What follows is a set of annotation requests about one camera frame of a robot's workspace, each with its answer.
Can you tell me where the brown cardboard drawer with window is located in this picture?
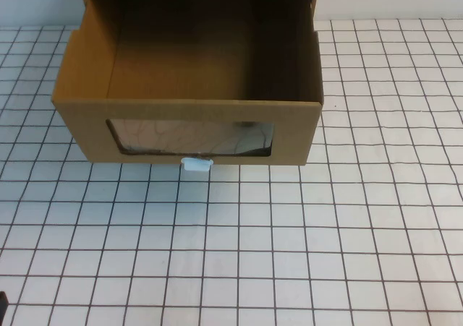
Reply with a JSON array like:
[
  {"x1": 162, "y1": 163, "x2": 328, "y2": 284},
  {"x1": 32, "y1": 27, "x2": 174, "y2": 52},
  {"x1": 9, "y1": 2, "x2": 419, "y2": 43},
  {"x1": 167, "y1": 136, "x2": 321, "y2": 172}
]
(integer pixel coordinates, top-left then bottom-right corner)
[{"x1": 51, "y1": 0, "x2": 324, "y2": 167}]

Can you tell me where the white plastic drawer handle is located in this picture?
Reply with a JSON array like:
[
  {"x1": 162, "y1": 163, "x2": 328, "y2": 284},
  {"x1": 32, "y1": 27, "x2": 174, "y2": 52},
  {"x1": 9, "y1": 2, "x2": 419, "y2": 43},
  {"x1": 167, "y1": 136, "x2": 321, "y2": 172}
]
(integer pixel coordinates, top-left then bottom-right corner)
[{"x1": 180, "y1": 156, "x2": 215, "y2": 173}]

